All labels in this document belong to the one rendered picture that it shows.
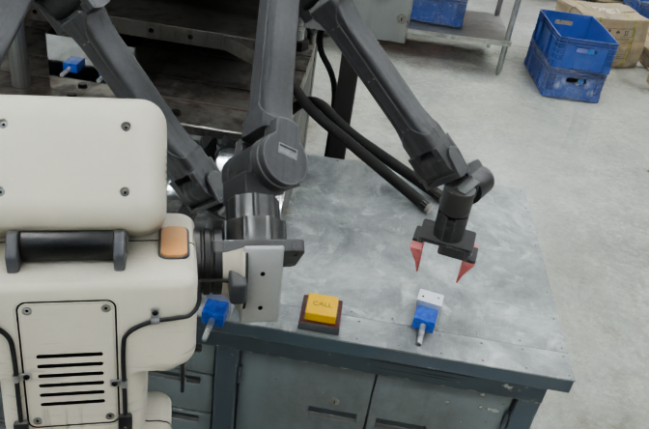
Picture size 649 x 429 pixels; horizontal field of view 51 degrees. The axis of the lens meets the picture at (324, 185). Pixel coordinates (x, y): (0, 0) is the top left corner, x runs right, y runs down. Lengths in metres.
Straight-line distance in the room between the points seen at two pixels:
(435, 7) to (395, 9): 3.00
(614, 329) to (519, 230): 1.24
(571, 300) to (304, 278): 1.72
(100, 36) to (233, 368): 0.74
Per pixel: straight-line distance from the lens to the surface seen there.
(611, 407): 2.62
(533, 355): 1.43
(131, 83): 1.16
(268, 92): 0.97
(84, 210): 0.76
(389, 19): 1.99
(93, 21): 1.17
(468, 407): 1.55
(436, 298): 1.39
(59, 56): 2.20
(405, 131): 1.19
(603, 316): 2.98
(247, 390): 1.57
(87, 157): 0.76
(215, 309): 1.31
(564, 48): 4.76
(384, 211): 1.71
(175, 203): 1.51
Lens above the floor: 1.73
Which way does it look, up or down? 32 degrees down
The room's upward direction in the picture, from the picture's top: 8 degrees clockwise
